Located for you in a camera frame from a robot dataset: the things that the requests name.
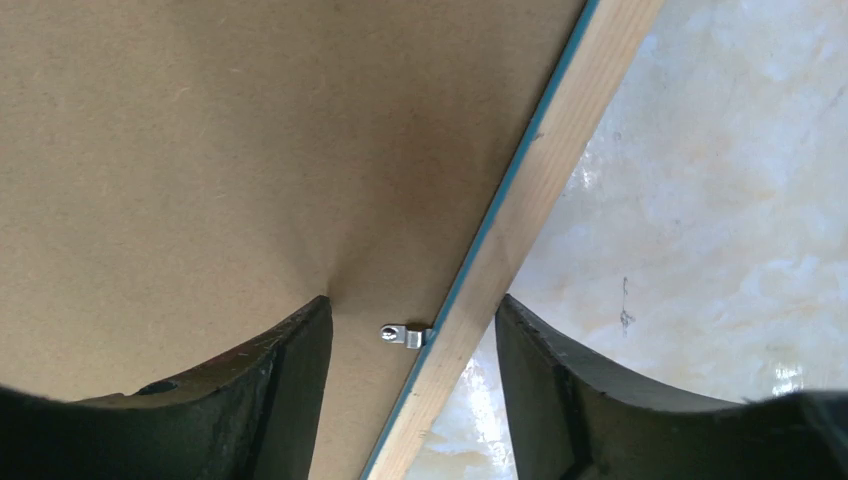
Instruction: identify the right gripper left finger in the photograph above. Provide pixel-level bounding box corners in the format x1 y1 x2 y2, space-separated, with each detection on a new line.
1 296 333 479

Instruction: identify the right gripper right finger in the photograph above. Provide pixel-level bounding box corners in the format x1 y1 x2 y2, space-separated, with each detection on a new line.
495 296 847 479

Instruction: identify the brown backing board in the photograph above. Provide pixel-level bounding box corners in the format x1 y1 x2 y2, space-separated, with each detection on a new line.
1 1 582 479

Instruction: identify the wooden picture frame blue edge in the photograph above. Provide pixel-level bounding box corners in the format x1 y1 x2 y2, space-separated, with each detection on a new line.
361 1 663 479

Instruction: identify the small metal turn clip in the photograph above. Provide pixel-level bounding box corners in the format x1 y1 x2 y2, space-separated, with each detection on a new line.
379 322 434 350

